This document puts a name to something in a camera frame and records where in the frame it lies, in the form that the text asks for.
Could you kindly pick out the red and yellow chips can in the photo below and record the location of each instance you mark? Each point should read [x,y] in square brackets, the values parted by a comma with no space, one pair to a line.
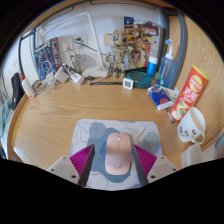
[189,93]

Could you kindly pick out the blue spray bottle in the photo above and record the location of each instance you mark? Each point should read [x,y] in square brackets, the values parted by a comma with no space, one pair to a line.
[166,70]

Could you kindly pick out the black bag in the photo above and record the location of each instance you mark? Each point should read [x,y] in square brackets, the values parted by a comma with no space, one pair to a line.
[16,90]

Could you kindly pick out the grey metal hutch frame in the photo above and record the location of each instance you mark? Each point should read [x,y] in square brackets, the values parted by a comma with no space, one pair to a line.
[181,40]

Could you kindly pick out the pink computer mouse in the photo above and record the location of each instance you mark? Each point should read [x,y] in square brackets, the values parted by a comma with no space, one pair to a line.
[118,153]

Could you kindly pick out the white and blue mouse pad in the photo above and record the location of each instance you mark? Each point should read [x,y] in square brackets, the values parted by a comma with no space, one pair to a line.
[96,133]

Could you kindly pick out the hanging teal checked towel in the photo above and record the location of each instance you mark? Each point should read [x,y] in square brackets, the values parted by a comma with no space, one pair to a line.
[220,140]

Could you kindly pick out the brown tree figurine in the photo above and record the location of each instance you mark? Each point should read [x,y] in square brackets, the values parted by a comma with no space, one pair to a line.
[118,53]

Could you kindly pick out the round teal tin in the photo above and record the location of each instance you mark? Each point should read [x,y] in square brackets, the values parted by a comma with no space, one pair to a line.
[140,79]

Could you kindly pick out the teal blanket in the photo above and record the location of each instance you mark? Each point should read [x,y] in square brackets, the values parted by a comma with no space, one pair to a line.
[3,116]

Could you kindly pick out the blue robot model kit box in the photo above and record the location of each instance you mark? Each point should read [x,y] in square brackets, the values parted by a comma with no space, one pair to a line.
[46,58]

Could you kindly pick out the white power strip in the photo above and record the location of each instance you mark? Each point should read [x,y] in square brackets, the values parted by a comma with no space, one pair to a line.
[76,77]

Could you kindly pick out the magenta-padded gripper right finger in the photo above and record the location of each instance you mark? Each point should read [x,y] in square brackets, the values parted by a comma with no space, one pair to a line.
[161,166]

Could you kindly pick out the wooden side cabinet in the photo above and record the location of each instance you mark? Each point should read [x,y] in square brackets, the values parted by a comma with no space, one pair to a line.
[206,60]

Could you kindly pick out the colourful figure box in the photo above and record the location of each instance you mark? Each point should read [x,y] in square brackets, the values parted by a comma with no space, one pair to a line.
[146,33]

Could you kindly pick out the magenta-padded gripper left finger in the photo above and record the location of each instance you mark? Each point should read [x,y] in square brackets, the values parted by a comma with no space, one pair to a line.
[65,166]

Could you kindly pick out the small white desk clock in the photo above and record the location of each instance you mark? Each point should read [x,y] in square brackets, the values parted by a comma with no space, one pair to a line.
[128,83]

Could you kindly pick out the white mug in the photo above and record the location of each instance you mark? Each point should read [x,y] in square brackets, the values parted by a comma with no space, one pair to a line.
[191,126]

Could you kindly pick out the blue tissue pack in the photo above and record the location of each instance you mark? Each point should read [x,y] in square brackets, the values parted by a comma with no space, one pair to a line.
[161,97]

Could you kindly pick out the translucent plastic cup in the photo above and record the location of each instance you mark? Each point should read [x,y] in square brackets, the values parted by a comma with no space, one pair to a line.
[192,155]

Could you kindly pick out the white power adapter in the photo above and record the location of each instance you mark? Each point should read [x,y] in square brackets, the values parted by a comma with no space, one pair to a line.
[61,75]

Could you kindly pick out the black pen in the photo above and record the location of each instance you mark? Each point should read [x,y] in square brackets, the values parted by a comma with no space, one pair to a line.
[106,83]

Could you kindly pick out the white desk lamp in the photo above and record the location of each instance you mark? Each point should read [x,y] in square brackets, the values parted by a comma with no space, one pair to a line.
[96,71]

